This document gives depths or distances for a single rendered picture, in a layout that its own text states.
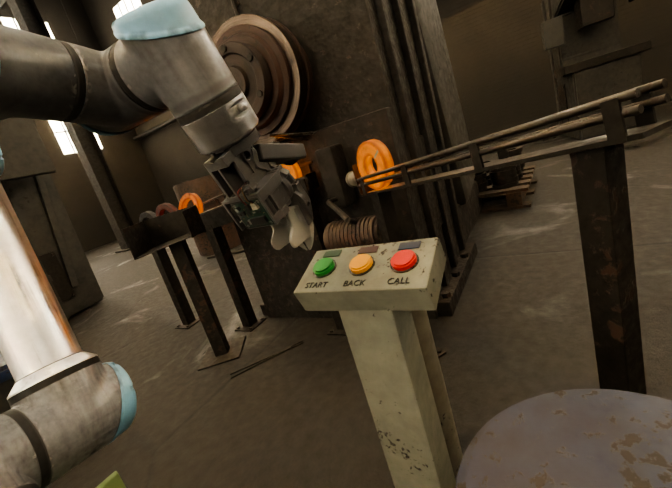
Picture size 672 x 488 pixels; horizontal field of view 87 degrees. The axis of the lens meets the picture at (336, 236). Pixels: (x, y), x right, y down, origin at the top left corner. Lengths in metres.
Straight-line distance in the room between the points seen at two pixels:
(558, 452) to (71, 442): 0.76
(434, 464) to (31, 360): 0.76
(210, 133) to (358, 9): 1.09
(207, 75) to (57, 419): 0.65
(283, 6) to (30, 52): 1.25
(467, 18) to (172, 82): 7.12
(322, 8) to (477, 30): 5.98
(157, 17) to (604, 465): 0.64
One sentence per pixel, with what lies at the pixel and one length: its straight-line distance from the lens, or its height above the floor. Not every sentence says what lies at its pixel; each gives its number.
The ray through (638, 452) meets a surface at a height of 0.43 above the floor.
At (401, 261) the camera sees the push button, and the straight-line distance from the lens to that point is 0.55.
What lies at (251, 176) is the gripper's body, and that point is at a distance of 0.50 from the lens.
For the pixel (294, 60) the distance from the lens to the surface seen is 1.43.
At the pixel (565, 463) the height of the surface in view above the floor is 0.43.
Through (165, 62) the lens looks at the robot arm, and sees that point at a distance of 0.47.
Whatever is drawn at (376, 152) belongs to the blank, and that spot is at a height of 0.74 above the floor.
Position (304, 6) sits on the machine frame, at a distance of 1.60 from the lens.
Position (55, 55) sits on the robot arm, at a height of 0.97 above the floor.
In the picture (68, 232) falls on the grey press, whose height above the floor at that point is 0.74.
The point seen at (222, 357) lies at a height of 0.01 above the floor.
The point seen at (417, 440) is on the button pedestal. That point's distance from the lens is 0.73.
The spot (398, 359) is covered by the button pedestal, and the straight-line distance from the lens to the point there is 0.62.
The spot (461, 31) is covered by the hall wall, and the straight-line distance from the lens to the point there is 7.46.
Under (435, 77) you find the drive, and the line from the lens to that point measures 2.12.
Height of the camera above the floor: 0.80
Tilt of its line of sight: 14 degrees down
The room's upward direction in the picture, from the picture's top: 17 degrees counter-clockwise
